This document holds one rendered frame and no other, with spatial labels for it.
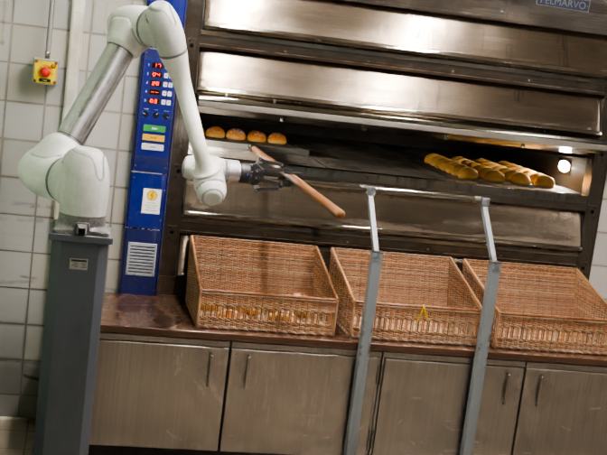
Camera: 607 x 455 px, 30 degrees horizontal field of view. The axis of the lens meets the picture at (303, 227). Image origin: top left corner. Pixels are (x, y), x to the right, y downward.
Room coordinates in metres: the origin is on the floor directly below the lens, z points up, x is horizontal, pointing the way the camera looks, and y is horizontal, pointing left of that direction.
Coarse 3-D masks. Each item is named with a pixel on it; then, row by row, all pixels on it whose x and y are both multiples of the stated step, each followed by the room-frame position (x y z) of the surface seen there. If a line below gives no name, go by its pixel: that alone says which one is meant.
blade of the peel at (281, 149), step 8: (208, 144) 5.16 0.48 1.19; (216, 144) 5.17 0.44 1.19; (224, 144) 5.17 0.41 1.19; (232, 144) 5.18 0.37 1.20; (240, 144) 5.19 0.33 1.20; (264, 144) 5.51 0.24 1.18; (272, 144) 5.57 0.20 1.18; (272, 152) 5.22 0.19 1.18; (280, 152) 5.23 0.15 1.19; (288, 152) 5.24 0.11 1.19; (296, 152) 5.25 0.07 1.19; (304, 152) 5.26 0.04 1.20
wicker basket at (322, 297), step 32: (192, 256) 4.49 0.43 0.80; (224, 256) 4.66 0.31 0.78; (256, 256) 4.70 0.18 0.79; (288, 256) 4.73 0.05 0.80; (320, 256) 4.67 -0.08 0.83; (192, 288) 4.40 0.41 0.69; (224, 288) 4.64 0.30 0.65; (256, 288) 4.67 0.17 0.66; (288, 288) 4.70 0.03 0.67; (320, 288) 4.62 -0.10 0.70; (224, 320) 4.23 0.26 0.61; (256, 320) 4.25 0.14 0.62; (288, 320) 4.28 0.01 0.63; (320, 320) 4.51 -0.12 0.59
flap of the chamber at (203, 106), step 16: (208, 112) 4.71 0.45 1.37; (224, 112) 4.66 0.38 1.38; (240, 112) 4.62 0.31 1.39; (256, 112) 4.59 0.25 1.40; (272, 112) 4.60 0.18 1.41; (288, 112) 4.62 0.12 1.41; (304, 112) 4.63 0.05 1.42; (352, 128) 4.85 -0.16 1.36; (368, 128) 4.80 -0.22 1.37; (384, 128) 4.76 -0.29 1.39; (400, 128) 4.72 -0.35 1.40; (416, 128) 4.73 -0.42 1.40; (432, 128) 4.74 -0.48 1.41; (448, 128) 4.76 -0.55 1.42; (496, 144) 5.00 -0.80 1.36; (512, 144) 4.95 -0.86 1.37; (528, 144) 4.91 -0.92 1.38; (544, 144) 4.86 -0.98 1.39; (560, 144) 4.86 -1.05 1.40; (576, 144) 4.88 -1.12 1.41; (592, 144) 4.89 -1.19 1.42
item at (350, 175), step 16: (240, 160) 4.74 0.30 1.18; (304, 176) 4.79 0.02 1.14; (320, 176) 4.80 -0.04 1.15; (336, 176) 4.81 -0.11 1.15; (352, 176) 4.83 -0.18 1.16; (368, 176) 4.84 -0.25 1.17; (384, 176) 4.86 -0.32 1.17; (400, 176) 4.89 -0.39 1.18; (480, 192) 4.95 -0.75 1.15; (496, 192) 4.96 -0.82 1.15; (512, 192) 4.98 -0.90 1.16; (528, 192) 4.99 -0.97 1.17; (544, 192) 5.01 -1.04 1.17; (560, 192) 5.04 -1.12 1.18
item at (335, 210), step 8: (256, 152) 4.98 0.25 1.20; (264, 152) 4.89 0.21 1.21; (272, 160) 4.62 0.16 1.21; (288, 176) 4.22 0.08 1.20; (296, 176) 4.16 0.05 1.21; (296, 184) 4.07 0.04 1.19; (304, 184) 3.97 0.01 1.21; (312, 192) 3.82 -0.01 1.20; (320, 200) 3.68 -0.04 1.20; (328, 200) 3.62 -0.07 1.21; (328, 208) 3.56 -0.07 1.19; (336, 208) 3.49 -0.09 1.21; (336, 216) 3.45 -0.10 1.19; (344, 216) 3.45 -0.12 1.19
